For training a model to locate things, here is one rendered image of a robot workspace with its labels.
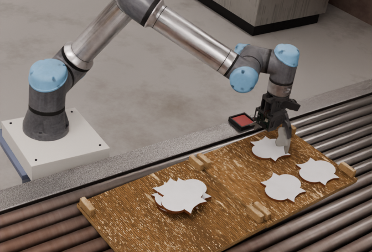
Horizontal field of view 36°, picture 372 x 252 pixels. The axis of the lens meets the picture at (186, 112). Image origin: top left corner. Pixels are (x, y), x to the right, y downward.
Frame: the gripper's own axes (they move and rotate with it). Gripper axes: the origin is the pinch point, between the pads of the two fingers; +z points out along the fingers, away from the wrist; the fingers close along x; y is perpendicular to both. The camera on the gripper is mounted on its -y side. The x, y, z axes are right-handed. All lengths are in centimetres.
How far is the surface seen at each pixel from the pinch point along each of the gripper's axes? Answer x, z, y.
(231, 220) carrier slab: 18.7, 3.2, 33.5
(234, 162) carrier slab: -1.2, 3.5, 14.9
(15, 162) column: -42, 9, 72
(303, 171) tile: 14.6, 2.7, -0.5
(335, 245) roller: 39.9, 6.1, 12.1
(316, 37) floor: -184, 101, -263
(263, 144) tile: -2.5, 2.7, 0.6
